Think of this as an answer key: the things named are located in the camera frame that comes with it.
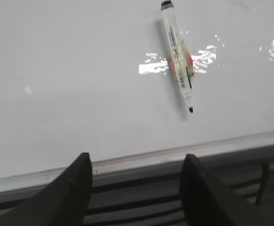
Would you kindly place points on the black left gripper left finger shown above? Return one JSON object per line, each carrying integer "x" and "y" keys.
{"x": 63, "y": 202}

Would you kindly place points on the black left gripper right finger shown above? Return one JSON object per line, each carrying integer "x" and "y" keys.
{"x": 207, "y": 201}

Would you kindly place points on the white whiteboard marker with magnet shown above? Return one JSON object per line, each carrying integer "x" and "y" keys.
{"x": 181, "y": 62}

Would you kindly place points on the white whiteboard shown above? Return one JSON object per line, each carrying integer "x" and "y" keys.
{"x": 94, "y": 76}

